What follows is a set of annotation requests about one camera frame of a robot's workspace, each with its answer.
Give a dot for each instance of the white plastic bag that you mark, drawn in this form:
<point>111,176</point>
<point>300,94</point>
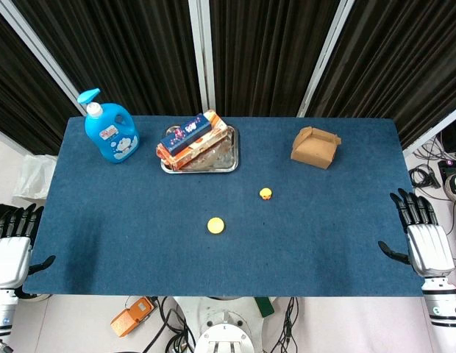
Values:
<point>35,176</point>

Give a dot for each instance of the small yellow duck toy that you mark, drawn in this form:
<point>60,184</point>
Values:
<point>265,193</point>

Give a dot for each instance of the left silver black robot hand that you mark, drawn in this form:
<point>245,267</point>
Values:
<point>9,253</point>

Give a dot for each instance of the yellow round disc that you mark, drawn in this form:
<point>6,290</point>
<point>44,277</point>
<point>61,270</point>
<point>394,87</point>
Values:
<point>216,225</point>

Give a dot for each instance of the dark blue printed box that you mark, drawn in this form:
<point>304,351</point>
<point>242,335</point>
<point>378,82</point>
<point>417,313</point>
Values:
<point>187,135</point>

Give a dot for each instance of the blue felt table cloth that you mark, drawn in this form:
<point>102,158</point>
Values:
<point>198,220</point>

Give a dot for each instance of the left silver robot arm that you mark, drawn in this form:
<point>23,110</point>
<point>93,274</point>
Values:
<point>1,312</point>

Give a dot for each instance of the brown cardboard takeout box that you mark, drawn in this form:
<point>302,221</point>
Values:
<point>315,148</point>

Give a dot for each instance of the blue detergent pump bottle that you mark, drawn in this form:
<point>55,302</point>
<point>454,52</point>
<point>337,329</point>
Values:
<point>110,134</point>

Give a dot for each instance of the orange white snack box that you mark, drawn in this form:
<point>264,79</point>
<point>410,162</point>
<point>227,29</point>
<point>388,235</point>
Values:
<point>202,141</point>

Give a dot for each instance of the white sneaker shoe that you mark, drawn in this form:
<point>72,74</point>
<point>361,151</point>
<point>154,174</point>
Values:
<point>455,189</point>

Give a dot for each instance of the black pleated curtain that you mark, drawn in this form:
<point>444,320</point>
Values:
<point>139,48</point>

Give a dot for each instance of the white robot torso base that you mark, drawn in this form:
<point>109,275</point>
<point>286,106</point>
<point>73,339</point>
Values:
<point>222,331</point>

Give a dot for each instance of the orange foot pedal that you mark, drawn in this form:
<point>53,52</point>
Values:
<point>131,317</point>

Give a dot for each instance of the silver metal tray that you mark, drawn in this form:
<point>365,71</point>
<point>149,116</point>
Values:
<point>217,158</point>

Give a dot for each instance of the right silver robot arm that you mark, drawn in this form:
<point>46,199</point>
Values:
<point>441,305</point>

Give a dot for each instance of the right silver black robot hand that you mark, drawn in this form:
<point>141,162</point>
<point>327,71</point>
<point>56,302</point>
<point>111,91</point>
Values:
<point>428,246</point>

